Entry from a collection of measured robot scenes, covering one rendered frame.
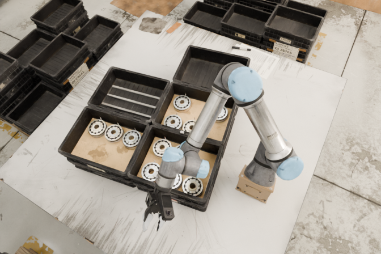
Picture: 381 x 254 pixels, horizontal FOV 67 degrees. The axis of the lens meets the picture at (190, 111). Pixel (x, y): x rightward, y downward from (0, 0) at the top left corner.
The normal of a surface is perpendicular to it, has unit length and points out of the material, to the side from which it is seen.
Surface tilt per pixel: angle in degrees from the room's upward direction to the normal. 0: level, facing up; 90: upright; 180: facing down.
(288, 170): 60
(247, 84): 46
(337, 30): 0
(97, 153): 0
